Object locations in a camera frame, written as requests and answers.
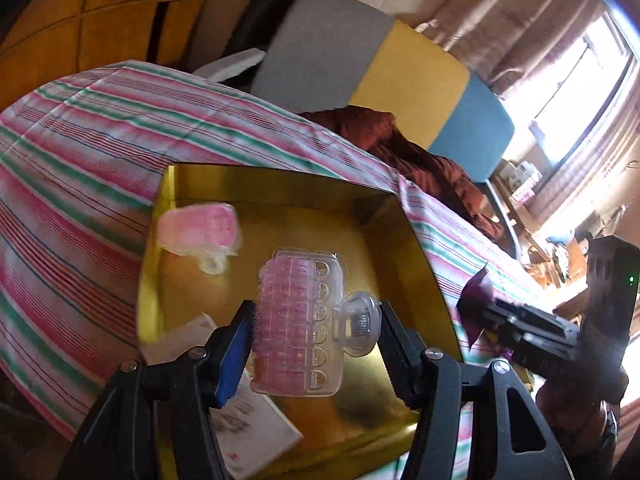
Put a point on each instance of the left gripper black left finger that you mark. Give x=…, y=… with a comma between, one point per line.
x=117, y=439

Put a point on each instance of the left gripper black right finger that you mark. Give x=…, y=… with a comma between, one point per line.
x=510, y=437

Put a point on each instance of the white small carton box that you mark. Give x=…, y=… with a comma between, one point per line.
x=251, y=431

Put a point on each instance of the purple foil packet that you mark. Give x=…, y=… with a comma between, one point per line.
x=478, y=310

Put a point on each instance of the person's right hand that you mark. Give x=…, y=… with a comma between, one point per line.
x=599, y=440

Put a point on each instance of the wooden side desk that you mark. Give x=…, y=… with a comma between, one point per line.
x=560, y=269

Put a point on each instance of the gold tin box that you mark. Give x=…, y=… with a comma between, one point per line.
x=307, y=242

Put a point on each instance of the striped pink green tablecloth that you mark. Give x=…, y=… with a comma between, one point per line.
x=81, y=162

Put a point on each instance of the rust brown quilted jacket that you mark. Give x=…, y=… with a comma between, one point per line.
x=376, y=133

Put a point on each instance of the pink patterned curtain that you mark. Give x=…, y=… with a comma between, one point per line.
x=507, y=42

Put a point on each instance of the grey yellow blue chair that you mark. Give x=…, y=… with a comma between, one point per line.
x=326, y=54

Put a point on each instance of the wooden wardrobe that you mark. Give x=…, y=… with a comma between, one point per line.
x=50, y=39

